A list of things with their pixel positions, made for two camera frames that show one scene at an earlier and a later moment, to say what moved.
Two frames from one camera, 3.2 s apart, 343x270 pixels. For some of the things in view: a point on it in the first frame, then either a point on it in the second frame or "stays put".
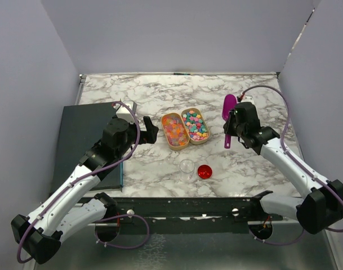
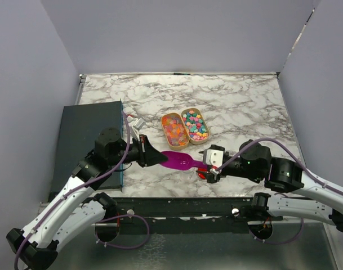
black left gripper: x=150 y=135 → x=148 y=155
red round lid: x=204 y=171 stays put
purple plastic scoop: x=229 y=102 → x=180 y=161
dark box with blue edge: x=80 y=130 stays put
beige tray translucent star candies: x=176 y=130 stays put
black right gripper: x=228 y=129 → x=213 y=177
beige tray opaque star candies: x=197 y=130 stays put
